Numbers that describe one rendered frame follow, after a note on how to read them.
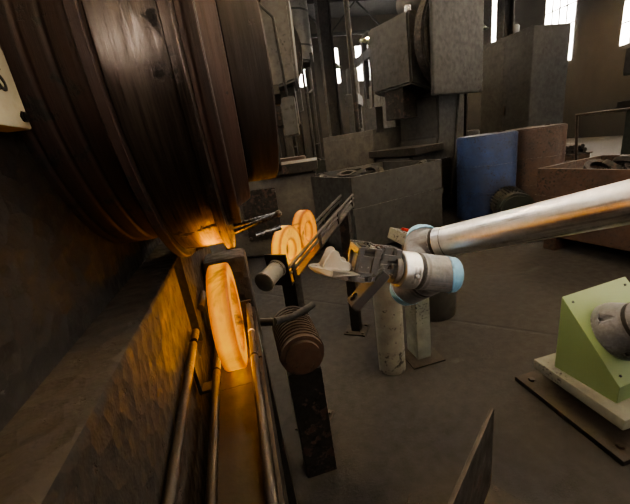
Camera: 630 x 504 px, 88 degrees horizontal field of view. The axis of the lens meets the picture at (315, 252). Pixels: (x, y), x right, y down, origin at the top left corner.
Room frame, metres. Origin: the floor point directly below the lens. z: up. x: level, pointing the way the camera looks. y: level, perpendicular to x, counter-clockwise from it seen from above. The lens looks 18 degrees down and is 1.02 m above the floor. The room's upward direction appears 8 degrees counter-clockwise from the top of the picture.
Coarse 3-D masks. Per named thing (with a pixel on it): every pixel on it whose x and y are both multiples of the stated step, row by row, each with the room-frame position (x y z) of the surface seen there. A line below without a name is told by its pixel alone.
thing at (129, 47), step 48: (96, 0) 0.31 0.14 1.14; (144, 0) 0.31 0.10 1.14; (96, 48) 0.30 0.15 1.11; (144, 48) 0.31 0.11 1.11; (144, 96) 0.31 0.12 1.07; (192, 96) 0.32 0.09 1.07; (144, 144) 0.32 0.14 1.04; (192, 144) 0.32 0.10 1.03; (192, 192) 0.35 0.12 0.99; (192, 240) 0.41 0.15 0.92
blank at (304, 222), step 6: (300, 210) 1.17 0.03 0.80; (306, 210) 1.17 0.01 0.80; (294, 216) 1.14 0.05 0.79; (300, 216) 1.13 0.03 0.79; (306, 216) 1.16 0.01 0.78; (312, 216) 1.21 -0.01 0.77; (294, 222) 1.12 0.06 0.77; (300, 222) 1.11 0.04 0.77; (306, 222) 1.16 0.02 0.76; (312, 222) 1.21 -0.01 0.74; (300, 228) 1.10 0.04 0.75; (306, 228) 1.21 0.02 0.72; (312, 228) 1.20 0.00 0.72; (300, 234) 1.10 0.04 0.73; (306, 234) 1.20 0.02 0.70; (312, 234) 1.19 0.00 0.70; (306, 240) 1.14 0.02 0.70
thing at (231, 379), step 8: (248, 336) 0.60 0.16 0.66; (248, 344) 0.57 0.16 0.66; (248, 352) 0.55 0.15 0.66; (248, 360) 0.52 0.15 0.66; (248, 368) 0.50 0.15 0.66; (224, 376) 0.48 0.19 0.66; (232, 376) 0.48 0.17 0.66; (240, 376) 0.48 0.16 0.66; (248, 376) 0.47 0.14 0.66; (224, 384) 0.46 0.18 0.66; (232, 384) 0.46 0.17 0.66; (240, 384) 0.46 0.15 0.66
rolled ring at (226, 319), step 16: (208, 272) 0.51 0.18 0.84; (224, 272) 0.50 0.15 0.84; (208, 288) 0.47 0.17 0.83; (224, 288) 0.47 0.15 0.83; (208, 304) 0.45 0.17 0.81; (224, 304) 0.45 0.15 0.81; (224, 320) 0.44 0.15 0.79; (240, 320) 0.58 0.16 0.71; (224, 336) 0.44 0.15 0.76; (240, 336) 0.55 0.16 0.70; (224, 352) 0.44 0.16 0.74; (240, 352) 0.45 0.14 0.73; (224, 368) 0.45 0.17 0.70; (240, 368) 0.47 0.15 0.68
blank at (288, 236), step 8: (280, 232) 0.99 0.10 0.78; (288, 232) 1.02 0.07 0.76; (296, 232) 1.07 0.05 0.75; (272, 240) 0.98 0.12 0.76; (280, 240) 0.97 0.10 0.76; (288, 240) 1.01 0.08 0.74; (296, 240) 1.06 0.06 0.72; (272, 248) 0.97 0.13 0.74; (280, 248) 0.96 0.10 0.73; (288, 248) 1.06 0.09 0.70; (296, 248) 1.06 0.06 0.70; (288, 256) 1.05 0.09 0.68; (288, 264) 0.99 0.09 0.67
